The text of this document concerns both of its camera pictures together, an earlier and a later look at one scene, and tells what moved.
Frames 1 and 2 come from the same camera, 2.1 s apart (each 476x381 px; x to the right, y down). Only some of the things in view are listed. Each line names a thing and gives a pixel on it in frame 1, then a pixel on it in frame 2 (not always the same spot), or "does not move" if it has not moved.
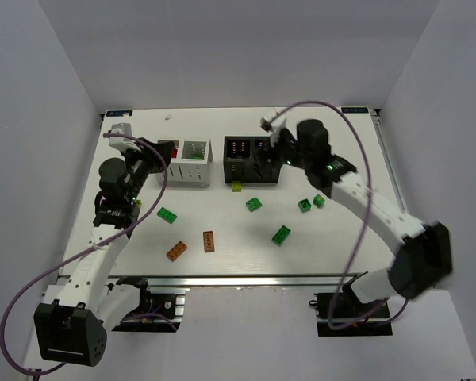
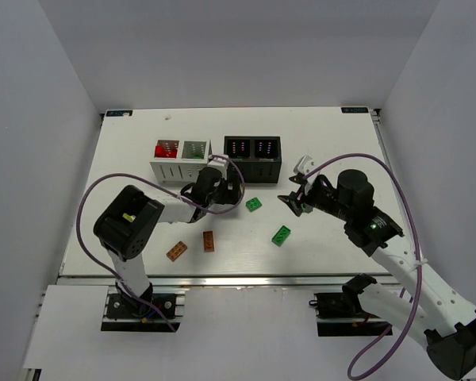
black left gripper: [159, 151] -> [230, 190]
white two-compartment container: [190, 165] does not move
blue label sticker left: [119, 113] does not move
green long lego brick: [280, 236] does not move
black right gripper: [280, 144] -> [301, 196]
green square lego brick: [253, 204] does not move
